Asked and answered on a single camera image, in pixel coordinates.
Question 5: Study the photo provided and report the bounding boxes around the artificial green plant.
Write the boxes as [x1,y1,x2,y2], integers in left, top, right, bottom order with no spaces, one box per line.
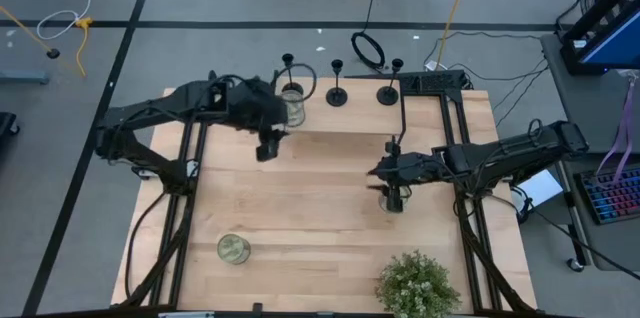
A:
[374,250,464,318]

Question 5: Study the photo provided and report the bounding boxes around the grey cart base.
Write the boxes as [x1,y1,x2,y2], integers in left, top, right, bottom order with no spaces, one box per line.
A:
[0,71,50,85]

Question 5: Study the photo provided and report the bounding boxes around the yellow floor cable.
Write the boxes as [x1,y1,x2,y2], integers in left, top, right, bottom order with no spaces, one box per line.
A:
[74,16,95,78]

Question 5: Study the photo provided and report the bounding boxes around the black candlestick holder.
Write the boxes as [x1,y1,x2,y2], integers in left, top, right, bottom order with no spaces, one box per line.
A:
[280,52,305,97]
[325,58,350,108]
[375,57,405,108]

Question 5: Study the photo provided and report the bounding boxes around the black cable with coil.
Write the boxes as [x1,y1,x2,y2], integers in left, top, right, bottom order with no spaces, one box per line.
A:
[349,0,389,72]

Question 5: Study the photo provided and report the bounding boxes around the dark grey desk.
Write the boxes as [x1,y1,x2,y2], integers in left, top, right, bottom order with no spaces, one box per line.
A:
[559,152,640,272]

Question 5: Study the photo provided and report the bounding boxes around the glass jar candle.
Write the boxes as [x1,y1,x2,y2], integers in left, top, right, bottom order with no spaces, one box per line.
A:
[216,233,252,266]
[378,185,413,213]
[280,88,307,129]

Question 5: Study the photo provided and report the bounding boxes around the wooden shelf with black legs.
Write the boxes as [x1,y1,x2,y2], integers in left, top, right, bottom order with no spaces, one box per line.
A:
[272,73,407,154]

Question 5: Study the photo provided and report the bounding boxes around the hanging yellow cable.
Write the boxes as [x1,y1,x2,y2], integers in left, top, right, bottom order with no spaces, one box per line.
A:
[435,0,476,72]

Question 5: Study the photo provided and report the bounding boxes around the black chair base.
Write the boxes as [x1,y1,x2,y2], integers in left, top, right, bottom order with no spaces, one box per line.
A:
[0,112,21,139]

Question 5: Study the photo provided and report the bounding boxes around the white paper sheet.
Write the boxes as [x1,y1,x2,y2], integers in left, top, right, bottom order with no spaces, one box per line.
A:
[514,167,565,209]

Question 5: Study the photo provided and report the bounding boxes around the white floor cable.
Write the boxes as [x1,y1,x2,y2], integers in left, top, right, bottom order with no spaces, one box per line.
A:
[35,0,93,42]

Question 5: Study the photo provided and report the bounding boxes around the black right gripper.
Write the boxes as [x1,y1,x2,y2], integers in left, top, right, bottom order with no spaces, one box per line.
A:
[366,140,448,213]

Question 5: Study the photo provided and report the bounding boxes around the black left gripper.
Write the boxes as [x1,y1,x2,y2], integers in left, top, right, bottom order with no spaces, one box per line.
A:
[227,76,290,162]

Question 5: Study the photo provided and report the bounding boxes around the computer monitor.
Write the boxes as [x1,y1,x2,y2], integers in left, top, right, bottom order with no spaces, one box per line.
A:
[559,0,640,77]

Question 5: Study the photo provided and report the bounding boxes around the purple ribbon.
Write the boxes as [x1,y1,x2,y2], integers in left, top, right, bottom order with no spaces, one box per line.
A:
[597,72,639,179]

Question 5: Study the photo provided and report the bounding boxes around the black aluminium table frame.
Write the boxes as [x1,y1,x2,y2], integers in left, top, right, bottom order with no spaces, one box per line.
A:
[119,69,539,318]

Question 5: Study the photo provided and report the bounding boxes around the black power strip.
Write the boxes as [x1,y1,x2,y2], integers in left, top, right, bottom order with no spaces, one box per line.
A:
[344,70,469,94]

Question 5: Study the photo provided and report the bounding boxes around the rainbow backlit keyboard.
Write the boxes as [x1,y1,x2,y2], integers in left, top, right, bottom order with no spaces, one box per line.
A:
[574,166,640,226]

